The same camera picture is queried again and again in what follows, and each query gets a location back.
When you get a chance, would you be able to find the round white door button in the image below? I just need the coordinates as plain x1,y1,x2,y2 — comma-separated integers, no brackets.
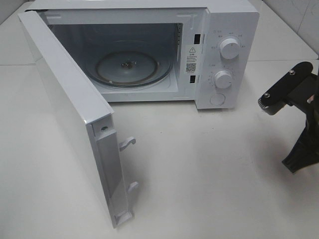
210,93,225,106

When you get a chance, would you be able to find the upper white power knob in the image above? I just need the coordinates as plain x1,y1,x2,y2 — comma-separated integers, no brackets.
219,36,240,60

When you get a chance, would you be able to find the glass microwave turntable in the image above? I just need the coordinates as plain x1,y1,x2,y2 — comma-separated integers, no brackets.
85,41,174,88

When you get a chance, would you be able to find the white microwave door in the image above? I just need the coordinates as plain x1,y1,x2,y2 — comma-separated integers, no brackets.
18,11,139,228

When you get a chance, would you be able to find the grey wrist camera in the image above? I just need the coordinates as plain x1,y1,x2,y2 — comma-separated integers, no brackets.
258,95,286,116

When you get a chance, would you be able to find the white microwave oven body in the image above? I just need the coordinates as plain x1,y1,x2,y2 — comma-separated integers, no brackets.
24,0,259,110

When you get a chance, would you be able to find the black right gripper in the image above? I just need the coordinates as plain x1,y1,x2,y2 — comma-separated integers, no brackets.
263,61,319,173

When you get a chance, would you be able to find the white timer knob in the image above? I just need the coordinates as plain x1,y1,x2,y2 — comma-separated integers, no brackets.
213,70,233,89

